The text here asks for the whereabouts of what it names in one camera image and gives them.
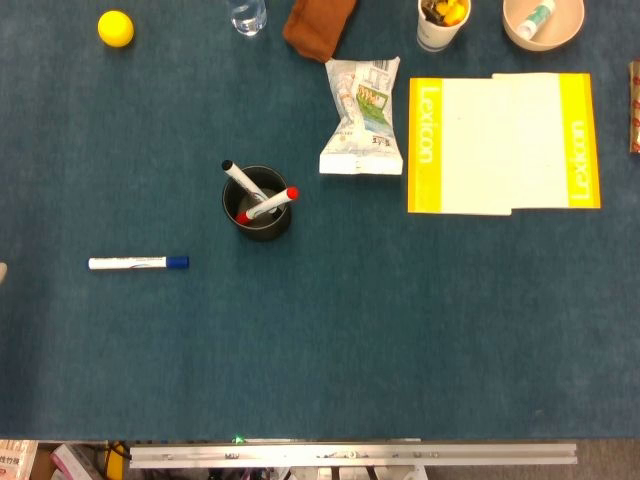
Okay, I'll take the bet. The blue-capped white marker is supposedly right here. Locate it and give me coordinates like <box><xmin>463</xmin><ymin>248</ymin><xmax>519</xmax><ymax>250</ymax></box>
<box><xmin>88</xmin><ymin>255</ymin><xmax>190</xmax><ymax>271</ymax></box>

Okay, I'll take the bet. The black-capped white marker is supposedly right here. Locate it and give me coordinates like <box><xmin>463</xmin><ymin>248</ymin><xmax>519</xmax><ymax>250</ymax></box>
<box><xmin>221</xmin><ymin>159</ymin><xmax>279</xmax><ymax>215</ymax></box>

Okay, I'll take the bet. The black mesh pen holder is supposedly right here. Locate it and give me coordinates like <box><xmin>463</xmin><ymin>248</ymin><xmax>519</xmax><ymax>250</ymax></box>
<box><xmin>221</xmin><ymin>165</ymin><xmax>293</xmax><ymax>243</ymax></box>

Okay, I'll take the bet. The red-capped white marker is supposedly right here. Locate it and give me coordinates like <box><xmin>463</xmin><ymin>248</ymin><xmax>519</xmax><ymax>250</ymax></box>
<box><xmin>235</xmin><ymin>186</ymin><xmax>300</xmax><ymax>226</ymax></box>

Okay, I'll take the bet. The shiny foil package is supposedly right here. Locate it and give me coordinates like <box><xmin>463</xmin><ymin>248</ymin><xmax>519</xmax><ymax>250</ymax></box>
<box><xmin>0</xmin><ymin>439</ymin><xmax>39</xmax><ymax>480</ymax></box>

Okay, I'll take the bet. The pink white package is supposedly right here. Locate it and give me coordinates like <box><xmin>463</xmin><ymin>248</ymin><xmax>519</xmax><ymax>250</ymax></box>
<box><xmin>49</xmin><ymin>443</ymin><xmax>101</xmax><ymax>480</ymax></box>

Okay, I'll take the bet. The yellow plastic part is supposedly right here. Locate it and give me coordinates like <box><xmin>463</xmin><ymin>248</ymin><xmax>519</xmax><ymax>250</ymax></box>
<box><xmin>105</xmin><ymin>440</ymin><xmax>128</xmax><ymax>480</ymax></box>

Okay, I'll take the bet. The yellow ball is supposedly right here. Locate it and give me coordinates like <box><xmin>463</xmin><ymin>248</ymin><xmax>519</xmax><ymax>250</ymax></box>
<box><xmin>97</xmin><ymin>10</ymin><xmax>135</xmax><ymax>49</ymax></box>

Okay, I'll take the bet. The blue felt table cover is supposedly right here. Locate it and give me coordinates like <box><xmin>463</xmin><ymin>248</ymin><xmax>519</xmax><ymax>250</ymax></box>
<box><xmin>0</xmin><ymin>0</ymin><xmax>640</xmax><ymax>444</ymax></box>

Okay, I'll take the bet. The clear plastic water bottle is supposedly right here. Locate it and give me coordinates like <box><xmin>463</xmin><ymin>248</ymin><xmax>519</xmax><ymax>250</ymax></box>
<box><xmin>228</xmin><ymin>0</ymin><xmax>268</xmax><ymax>37</ymax></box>

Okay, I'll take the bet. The white printed snack bag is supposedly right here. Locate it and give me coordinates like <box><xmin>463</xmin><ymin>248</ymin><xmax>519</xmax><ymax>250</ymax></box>
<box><xmin>318</xmin><ymin>56</ymin><xmax>404</xmax><ymax>176</ymax></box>

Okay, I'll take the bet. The brown folded cloth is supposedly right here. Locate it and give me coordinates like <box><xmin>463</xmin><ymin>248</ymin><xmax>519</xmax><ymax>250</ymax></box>
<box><xmin>282</xmin><ymin>0</ymin><xmax>359</xmax><ymax>64</ymax></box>

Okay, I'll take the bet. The yellow white Lexicon notebook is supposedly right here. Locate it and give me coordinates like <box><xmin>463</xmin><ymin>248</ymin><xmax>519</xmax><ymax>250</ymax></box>
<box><xmin>407</xmin><ymin>77</ymin><xmax>514</xmax><ymax>217</ymax></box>
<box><xmin>491</xmin><ymin>72</ymin><xmax>603</xmax><ymax>210</ymax></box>

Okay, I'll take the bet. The white paper cup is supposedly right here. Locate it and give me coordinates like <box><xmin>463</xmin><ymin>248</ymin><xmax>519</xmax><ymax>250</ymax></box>
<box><xmin>416</xmin><ymin>0</ymin><xmax>472</xmax><ymax>53</ymax></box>

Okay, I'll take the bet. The black binder clip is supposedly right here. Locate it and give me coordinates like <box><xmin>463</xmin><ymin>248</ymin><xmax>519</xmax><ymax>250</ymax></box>
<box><xmin>420</xmin><ymin>0</ymin><xmax>445</xmax><ymax>25</ymax></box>

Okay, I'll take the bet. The yellow binder clip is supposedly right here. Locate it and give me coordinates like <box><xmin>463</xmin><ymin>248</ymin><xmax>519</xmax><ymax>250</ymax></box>
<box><xmin>440</xmin><ymin>0</ymin><xmax>470</xmax><ymax>26</ymax></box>

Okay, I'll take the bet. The beige bowl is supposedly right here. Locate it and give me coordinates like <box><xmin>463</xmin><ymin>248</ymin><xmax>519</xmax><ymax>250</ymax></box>
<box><xmin>502</xmin><ymin>0</ymin><xmax>586</xmax><ymax>52</ymax></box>

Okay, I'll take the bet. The white green tube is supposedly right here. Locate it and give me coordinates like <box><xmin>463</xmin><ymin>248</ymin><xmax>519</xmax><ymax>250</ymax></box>
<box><xmin>516</xmin><ymin>0</ymin><xmax>557</xmax><ymax>39</ymax></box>

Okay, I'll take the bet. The gold red snack wrapper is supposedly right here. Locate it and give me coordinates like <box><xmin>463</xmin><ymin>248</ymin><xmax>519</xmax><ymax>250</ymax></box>
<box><xmin>627</xmin><ymin>60</ymin><xmax>640</xmax><ymax>155</ymax></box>

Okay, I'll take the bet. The aluminium profile rail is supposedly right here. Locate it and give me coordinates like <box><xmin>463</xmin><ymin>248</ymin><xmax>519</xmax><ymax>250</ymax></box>
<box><xmin>128</xmin><ymin>440</ymin><xmax>579</xmax><ymax>470</ymax></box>

